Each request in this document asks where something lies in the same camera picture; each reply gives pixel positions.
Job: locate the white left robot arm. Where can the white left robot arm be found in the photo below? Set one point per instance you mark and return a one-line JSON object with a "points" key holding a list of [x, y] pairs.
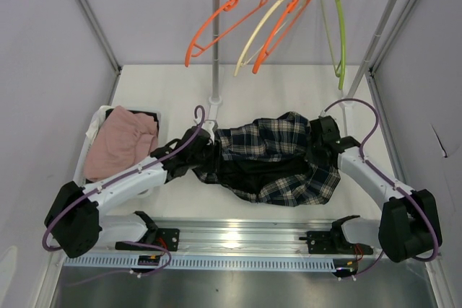
{"points": [[79, 218]]}

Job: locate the white perforated laundry basket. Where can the white perforated laundry basket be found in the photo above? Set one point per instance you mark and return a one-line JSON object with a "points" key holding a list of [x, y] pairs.
{"points": [[96, 123]]}

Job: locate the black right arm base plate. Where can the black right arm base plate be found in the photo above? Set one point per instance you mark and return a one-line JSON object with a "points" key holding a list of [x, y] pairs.
{"points": [[332, 243]]}

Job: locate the green hanger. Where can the green hanger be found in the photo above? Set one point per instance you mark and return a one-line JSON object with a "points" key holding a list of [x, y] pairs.
{"points": [[338, 63]]}

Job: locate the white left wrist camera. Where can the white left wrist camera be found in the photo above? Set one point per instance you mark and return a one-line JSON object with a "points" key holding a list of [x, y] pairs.
{"points": [[210, 126]]}

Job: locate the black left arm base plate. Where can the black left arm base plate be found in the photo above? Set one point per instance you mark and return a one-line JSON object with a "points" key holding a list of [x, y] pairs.
{"points": [[167, 239]]}

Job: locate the cream hanger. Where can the cream hanger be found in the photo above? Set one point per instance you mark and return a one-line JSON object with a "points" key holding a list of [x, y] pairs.
{"points": [[244, 59]]}

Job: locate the white clothes rack with rail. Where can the white clothes rack with rail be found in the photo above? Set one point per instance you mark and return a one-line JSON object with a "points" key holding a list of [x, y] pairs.
{"points": [[215, 100]]}

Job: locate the navy plaid skirt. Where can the navy plaid skirt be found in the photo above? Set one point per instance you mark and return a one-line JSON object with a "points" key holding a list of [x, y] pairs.
{"points": [[266, 162]]}

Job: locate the right orange hanger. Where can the right orange hanger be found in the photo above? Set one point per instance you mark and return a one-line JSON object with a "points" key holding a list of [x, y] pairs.
{"points": [[294, 9]]}

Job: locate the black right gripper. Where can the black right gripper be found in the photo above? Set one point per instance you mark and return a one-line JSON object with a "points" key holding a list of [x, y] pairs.
{"points": [[309, 156]]}

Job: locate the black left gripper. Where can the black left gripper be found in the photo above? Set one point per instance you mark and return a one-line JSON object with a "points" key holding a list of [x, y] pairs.
{"points": [[209, 148]]}

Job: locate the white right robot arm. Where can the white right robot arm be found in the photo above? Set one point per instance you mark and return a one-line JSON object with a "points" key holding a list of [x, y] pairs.
{"points": [[409, 225]]}

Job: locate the white slotted cable duct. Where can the white slotted cable duct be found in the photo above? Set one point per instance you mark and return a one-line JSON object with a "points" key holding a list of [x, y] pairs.
{"points": [[200, 262]]}

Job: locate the pink garment in basket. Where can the pink garment in basket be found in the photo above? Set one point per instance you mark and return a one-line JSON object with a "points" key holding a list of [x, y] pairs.
{"points": [[123, 140]]}

